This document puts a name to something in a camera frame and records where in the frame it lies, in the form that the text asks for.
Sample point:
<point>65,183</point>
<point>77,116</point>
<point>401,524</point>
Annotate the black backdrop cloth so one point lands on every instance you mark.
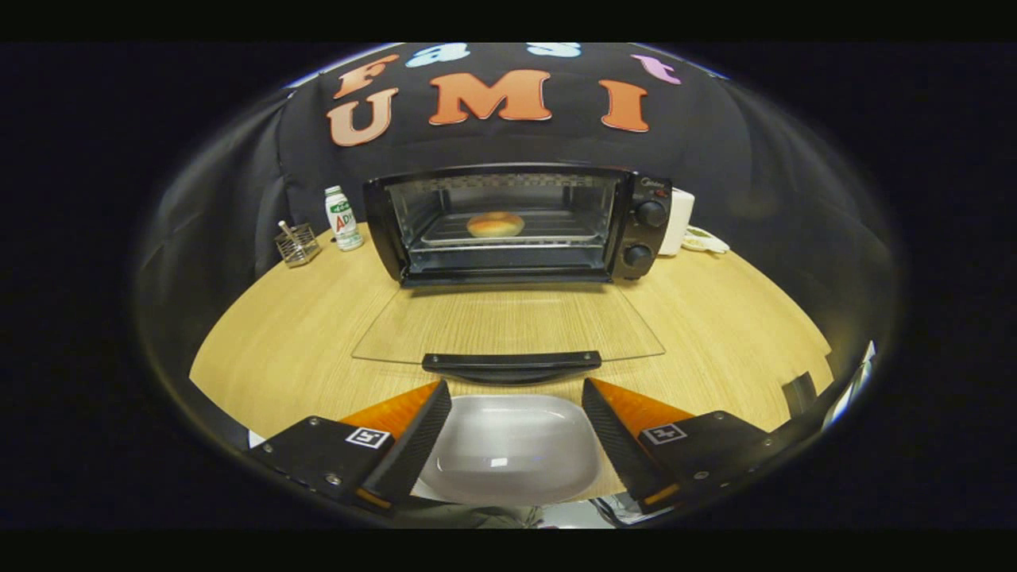
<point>731,159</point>

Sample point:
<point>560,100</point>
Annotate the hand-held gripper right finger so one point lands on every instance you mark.
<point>616,445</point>

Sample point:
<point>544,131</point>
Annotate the white plate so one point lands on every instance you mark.
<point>508,445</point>

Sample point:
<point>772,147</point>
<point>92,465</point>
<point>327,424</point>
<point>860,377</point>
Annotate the black table clamp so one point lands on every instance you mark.
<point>799,393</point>

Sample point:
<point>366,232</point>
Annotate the white bottle green label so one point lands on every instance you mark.
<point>343,221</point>

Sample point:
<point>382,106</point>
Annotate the black toaster oven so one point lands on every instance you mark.
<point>647,234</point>

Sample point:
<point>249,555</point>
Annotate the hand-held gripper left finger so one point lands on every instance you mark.
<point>417,445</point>

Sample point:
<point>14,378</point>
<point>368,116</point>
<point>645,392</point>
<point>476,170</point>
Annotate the white box appliance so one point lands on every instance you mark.
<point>680,222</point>

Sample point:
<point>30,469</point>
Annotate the golden bagel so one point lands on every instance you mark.
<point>495,226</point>

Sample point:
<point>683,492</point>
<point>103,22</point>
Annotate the white power strip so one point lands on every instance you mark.
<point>705,241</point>

